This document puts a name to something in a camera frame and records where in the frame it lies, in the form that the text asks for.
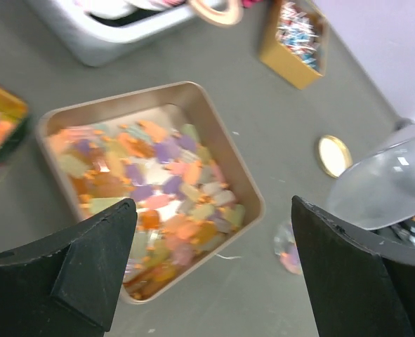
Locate black cloth in basket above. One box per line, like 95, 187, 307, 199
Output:
88, 9, 160, 27

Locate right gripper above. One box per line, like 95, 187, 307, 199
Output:
375, 216, 415, 249

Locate white round lid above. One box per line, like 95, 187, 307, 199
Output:
315, 135, 353, 178

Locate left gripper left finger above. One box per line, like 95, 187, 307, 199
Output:
0, 198, 138, 336

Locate gold tin pastel gummies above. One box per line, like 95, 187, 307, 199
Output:
36, 81, 264, 304

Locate gold tin wrapped candies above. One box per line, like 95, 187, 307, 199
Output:
259, 1, 329, 90

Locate grey plastic basket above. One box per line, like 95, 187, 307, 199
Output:
26, 1, 195, 67

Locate clear round container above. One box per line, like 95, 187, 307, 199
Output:
274, 220, 303, 275

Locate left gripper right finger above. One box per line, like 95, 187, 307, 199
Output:
291, 196, 415, 336

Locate clear plastic scoop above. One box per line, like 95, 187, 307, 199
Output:
326, 124, 415, 230

